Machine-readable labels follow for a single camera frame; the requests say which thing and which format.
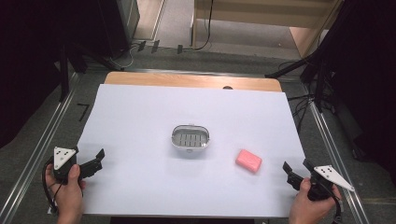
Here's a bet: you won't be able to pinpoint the person's right hand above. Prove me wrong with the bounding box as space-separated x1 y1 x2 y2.
288 177 343 224

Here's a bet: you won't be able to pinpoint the white paper sheet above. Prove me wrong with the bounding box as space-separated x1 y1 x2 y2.
75 83 308 218

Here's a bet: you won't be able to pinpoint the black curtain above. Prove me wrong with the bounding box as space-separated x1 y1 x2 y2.
0 0 132 149
306 0 396 188

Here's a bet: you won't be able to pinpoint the black hanging cable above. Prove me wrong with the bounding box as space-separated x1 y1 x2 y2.
190 0 215 52

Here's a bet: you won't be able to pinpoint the metal rectangular basket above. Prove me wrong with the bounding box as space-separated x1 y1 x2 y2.
170 123 211 154

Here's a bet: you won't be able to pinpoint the wooden table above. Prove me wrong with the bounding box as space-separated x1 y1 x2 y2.
104 71 283 93

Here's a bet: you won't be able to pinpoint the black metal stand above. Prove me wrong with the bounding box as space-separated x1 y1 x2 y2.
58 43 125 103
264 52 335 114

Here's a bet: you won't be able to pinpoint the pink soap bar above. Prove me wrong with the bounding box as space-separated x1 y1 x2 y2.
234 148 263 175

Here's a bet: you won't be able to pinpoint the person's left hand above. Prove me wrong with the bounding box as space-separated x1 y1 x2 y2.
45 163 87 224

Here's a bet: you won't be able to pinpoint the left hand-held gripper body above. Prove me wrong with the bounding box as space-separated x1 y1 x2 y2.
51 146 79 185

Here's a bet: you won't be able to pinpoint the light wooden cabinet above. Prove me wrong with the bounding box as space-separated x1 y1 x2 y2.
190 0 345 59

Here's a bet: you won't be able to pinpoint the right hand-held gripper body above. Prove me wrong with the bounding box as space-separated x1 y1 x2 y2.
306 163 356 203

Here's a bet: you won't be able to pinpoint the white floor cable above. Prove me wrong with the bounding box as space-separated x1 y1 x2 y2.
108 43 141 70

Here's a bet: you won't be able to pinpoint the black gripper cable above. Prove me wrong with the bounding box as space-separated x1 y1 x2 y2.
41 156 61 217
323 183 345 224

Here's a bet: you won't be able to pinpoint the metal floor rail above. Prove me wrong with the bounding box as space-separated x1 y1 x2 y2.
0 72 82 224
306 92 372 224

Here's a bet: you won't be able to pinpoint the black floor cables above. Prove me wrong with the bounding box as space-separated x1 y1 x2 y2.
276 60 321 132

